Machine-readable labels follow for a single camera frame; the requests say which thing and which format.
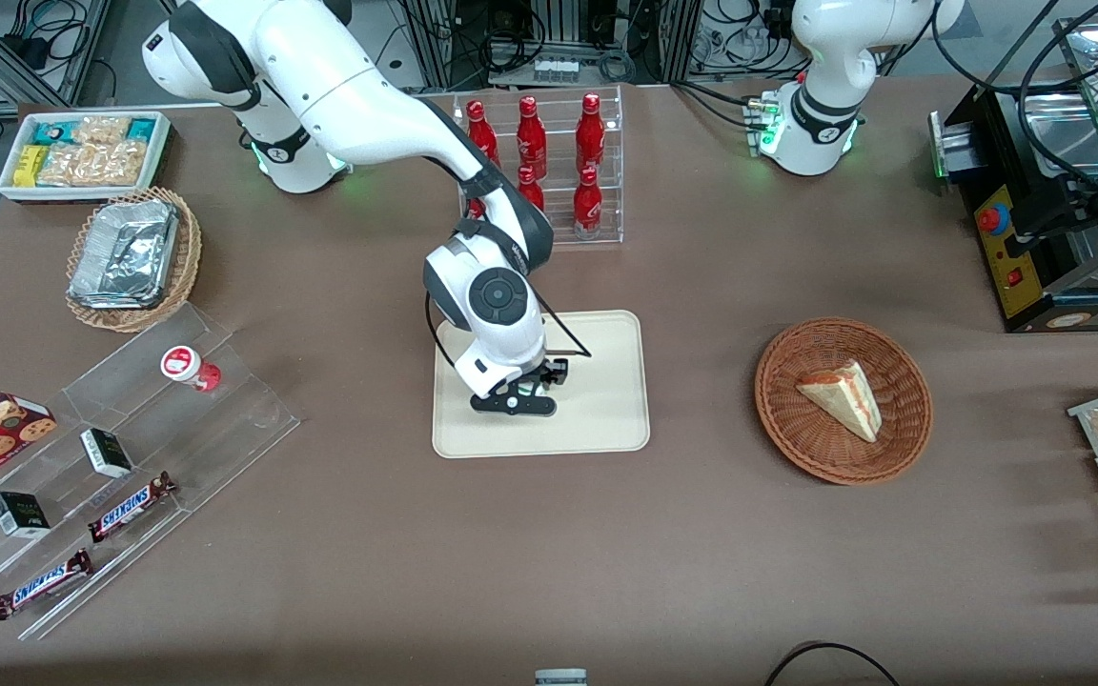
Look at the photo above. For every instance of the round wicker basket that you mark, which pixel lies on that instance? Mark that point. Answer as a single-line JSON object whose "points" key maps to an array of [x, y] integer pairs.
{"points": [[797, 429]]}

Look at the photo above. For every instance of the white plastic bin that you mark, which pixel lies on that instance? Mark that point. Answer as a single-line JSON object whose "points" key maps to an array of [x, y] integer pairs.
{"points": [[8, 191]]}

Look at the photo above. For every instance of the yellow snack packet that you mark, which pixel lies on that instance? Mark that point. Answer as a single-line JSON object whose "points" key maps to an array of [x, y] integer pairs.
{"points": [[30, 167]]}

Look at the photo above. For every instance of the black machine yellow panel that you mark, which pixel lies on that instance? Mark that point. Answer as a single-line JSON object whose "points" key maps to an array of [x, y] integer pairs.
{"points": [[1006, 276]]}

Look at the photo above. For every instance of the white power strip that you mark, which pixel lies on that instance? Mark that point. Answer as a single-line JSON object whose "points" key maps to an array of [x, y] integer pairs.
{"points": [[556, 70]]}

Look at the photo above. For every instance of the beige rectangular tray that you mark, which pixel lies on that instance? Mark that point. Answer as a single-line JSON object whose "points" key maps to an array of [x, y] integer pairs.
{"points": [[606, 410]]}

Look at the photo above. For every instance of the small black box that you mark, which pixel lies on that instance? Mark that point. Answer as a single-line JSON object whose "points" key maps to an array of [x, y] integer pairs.
{"points": [[106, 453], [19, 514]]}

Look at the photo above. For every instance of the small grey device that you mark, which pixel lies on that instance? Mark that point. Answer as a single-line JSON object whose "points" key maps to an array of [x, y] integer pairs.
{"points": [[560, 677]]}

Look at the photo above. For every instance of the red gum bottle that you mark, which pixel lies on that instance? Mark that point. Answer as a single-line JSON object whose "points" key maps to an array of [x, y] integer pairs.
{"points": [[185, 366]]}

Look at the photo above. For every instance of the wrapped triangle sandwich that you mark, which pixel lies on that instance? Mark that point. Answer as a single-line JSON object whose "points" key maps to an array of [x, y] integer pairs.
{"points": [[844, 400]]}

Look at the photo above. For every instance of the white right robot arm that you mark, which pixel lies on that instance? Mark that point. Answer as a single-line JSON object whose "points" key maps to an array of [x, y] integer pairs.
{"points": [[349, 86]]}

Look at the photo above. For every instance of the red cola bottle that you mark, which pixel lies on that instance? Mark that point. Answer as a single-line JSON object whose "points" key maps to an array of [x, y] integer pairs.
{"points": [[531, 191], [587, 208], [531, 143], [590, 138], [475, 207], [482, 133]]}

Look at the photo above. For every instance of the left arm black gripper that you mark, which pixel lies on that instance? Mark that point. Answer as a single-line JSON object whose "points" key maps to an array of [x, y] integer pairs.
{"points": [[1034, 213]]}

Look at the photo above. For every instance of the clear rice cracker bag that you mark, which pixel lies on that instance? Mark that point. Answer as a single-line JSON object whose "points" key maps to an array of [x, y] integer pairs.
{"points": [[91, 164], [101, 129]]}

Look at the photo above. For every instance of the Snickers chocolate bar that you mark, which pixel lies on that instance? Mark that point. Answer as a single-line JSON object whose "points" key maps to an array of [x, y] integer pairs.
{"points": [[132, 505], [42, 583]]}

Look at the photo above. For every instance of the aluminium foil tray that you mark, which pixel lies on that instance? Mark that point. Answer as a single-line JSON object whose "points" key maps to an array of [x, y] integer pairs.
{"points": [[125, 252]]}

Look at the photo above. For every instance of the clear acrylic bottle rack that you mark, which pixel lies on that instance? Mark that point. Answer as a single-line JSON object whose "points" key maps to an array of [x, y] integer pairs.
{"points": [[597, 233]]}

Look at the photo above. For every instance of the oval wicker basket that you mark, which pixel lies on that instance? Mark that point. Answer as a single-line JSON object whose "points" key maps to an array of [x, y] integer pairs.
{"points": [[182, 272]]}

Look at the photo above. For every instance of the aluminium frame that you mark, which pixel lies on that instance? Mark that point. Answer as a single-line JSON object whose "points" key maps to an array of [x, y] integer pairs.
{"points": [[82, 48]]}

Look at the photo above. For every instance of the clear acrylic stepped stand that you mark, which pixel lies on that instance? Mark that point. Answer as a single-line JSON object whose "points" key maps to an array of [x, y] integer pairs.
{"points": [[225, 419]]}

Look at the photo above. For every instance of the teal snack packet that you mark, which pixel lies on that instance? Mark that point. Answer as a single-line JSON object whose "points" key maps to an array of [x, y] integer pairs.
{"points": [[140, 131], [53, 131]]}

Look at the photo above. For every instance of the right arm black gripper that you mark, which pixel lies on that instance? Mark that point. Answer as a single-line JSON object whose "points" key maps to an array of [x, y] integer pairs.
{"points": [[546, 372]]}

